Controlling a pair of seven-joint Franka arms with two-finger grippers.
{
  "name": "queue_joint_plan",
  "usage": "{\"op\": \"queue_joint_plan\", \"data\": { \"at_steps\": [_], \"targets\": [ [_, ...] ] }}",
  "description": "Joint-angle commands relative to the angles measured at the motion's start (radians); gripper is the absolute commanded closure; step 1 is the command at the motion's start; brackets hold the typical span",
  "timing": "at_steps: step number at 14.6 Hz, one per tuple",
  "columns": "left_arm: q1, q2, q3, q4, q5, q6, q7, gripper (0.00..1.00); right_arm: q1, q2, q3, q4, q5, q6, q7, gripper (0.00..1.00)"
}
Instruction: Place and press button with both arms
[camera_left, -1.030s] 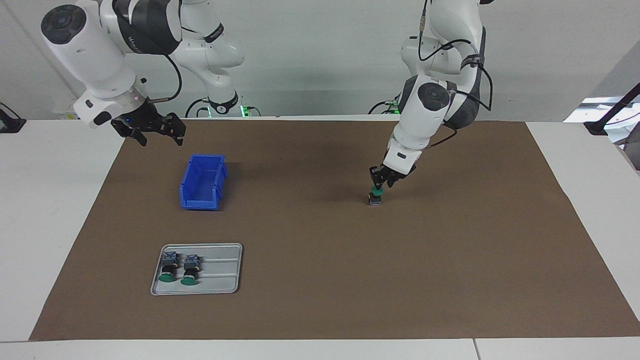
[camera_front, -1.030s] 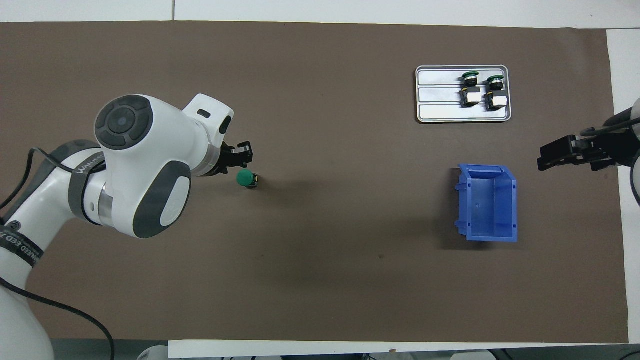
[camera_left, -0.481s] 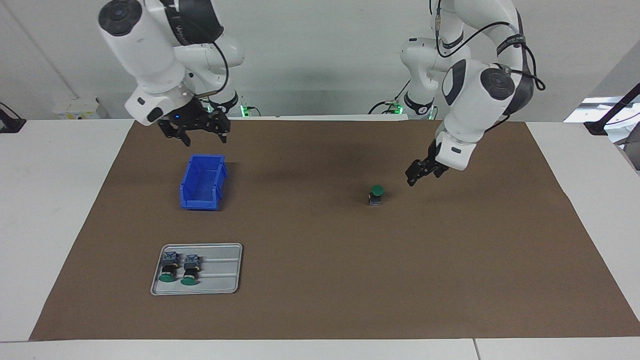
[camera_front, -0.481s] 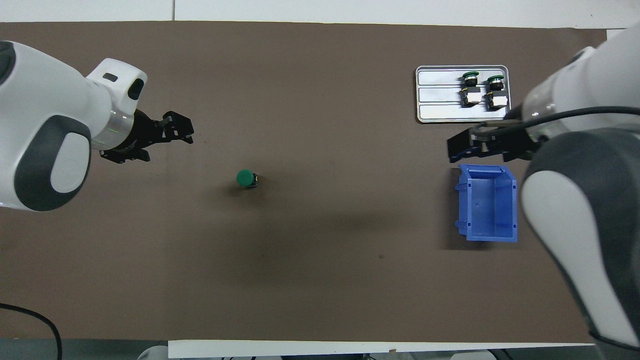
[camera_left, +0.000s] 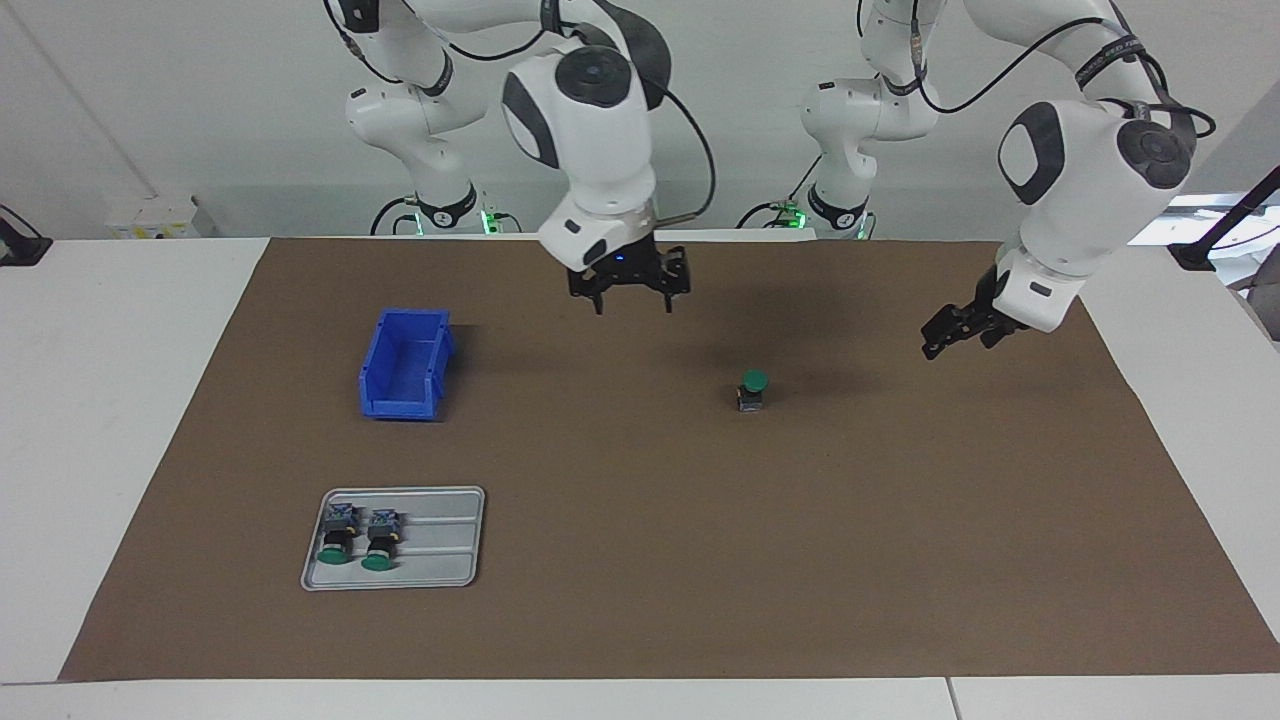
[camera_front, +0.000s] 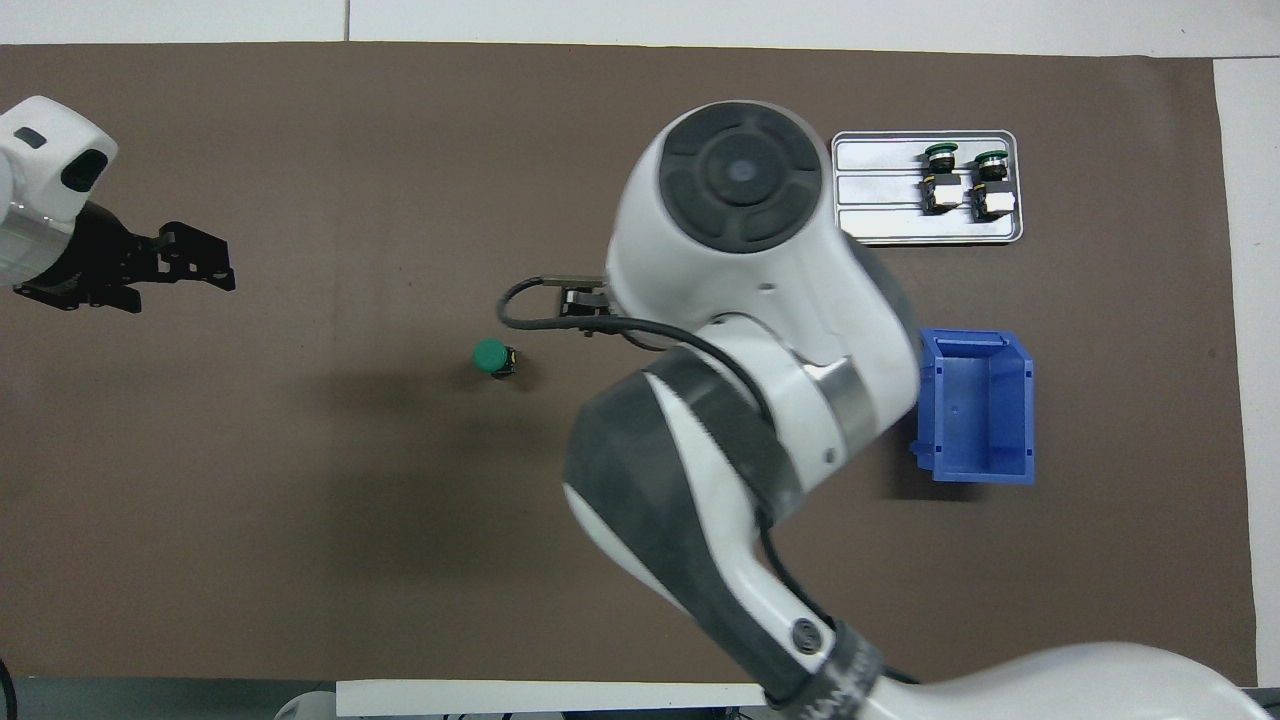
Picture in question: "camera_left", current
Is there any grey metal tray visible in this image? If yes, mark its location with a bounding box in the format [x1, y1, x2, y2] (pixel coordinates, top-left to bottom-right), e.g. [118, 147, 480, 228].
[301, 486, 486, 592]

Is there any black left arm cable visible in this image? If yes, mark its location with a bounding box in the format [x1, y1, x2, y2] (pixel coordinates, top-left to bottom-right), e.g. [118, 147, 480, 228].
[915, 0, 1217, 141]

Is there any white power box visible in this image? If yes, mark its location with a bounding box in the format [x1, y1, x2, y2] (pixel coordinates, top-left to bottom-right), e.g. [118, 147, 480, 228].
[105, 195, 201, 239]

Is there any black base cable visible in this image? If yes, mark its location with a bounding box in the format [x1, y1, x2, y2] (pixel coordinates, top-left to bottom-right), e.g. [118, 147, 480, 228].
[370, 195, 423, 237]
[737, 155, 823, 231]

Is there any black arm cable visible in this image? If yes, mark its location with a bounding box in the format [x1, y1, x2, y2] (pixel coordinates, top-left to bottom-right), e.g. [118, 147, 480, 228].
[915, 0, 1217, 141]
[640, 80, 718, 223]

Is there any brown table mat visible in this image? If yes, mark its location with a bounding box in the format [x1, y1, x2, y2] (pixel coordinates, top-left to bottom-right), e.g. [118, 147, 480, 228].
[58, 237, 1280, 681]

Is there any black left base cable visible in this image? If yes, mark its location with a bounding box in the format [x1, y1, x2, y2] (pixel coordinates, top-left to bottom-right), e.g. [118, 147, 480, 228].
[737, 155, 823, 231]

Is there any blue plastic bin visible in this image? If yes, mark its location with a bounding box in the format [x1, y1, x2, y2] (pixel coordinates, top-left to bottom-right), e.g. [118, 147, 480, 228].
[359, 308, 456, 421]

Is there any black camera stand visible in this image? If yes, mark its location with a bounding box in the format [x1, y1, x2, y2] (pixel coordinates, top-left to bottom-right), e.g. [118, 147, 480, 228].
[1168, 165, 1280, 271]

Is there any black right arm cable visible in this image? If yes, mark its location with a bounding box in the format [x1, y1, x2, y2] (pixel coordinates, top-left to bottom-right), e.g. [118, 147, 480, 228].
[640, 80, 718, 223]

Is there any black right base cable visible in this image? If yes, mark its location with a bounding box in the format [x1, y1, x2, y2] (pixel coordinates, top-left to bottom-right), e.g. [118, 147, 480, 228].
[370, 195, 423, 237]

